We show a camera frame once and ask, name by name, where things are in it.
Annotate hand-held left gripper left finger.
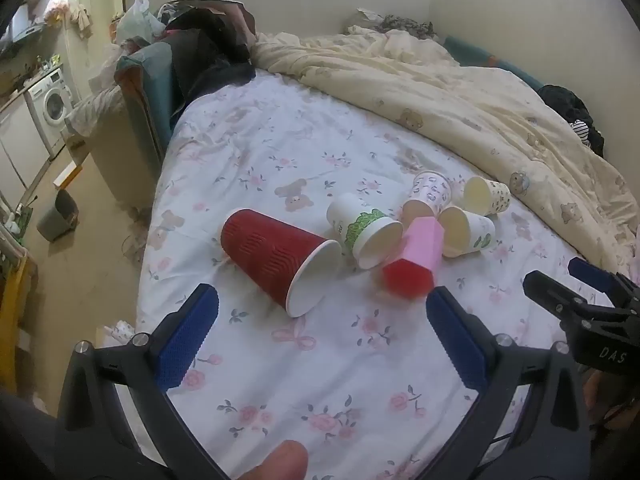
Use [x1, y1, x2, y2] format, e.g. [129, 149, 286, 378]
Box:
[52, 283, 236, 480]

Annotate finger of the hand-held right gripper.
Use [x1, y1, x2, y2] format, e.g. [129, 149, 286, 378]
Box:
[523, 270, 589, 329]
[568, 257, 640, 306]

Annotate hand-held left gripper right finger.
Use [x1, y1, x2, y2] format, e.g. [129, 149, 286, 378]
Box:
[415, 285, 593, 480]

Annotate small white green-print cup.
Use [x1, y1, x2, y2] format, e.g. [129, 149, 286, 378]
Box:
[439, 206, 497, 259]

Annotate pink hexagonal plastic cup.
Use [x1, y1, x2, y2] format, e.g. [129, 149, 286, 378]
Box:
[382, 216, 445, 297]

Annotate white dotted-print paper cup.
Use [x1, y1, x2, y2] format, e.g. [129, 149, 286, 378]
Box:
[462, 176, 512, 217]

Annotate red ribbed paper cup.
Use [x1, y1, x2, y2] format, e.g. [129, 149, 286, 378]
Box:
[221, 208, 343, 318]

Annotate white pink-print paper cup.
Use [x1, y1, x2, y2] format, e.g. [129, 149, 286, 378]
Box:
[402, 171, 452, 226]

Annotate large white green-print cup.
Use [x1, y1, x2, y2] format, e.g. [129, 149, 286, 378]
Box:
[327, 193, 404, 270]

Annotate person's left hand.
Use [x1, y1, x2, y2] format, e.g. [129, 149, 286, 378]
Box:
[240, 440, 309, 480]

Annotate striped cloth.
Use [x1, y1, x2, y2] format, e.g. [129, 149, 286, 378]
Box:
[570, 119, 593, 146]

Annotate black cloth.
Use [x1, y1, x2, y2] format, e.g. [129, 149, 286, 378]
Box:
[537, 85, 606, 156]

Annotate grey trash bin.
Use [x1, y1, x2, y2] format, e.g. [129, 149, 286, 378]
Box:
[36, 188, 80, 242]

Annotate cardboard box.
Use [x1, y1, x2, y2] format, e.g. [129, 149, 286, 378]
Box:
[52, 160, 86, 188]

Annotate cream bear-print quilt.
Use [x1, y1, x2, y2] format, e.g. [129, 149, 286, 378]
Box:
[252, 25, 640, 281]

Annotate white quilted cloth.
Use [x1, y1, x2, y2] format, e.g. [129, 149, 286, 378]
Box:
[65, 85, 126, 136]

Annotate teal padded headboard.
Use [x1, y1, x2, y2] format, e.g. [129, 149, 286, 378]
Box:
[114, 40, 176, 161]

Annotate white kitchen cabinet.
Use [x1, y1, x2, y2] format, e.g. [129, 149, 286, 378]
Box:
[0, 92, 51, 196]

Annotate white washing machine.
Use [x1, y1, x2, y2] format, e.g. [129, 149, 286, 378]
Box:
[27, 67, 76, 158]

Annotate dark clothing pile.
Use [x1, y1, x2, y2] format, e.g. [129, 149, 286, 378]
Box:
[160, 2, 258, 116]

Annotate dark patterned cloth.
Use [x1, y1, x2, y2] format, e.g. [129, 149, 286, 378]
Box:
[357, 7, 441, 41]

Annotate pale plastic bag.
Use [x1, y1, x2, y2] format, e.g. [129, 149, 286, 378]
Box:
[112, 0, 163, 43]

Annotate hanging pale clothes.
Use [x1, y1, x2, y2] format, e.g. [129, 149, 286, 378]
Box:
[45, 0, 93, 38]

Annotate range hood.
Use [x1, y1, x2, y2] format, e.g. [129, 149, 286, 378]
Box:
[0, 5, 43, 56]

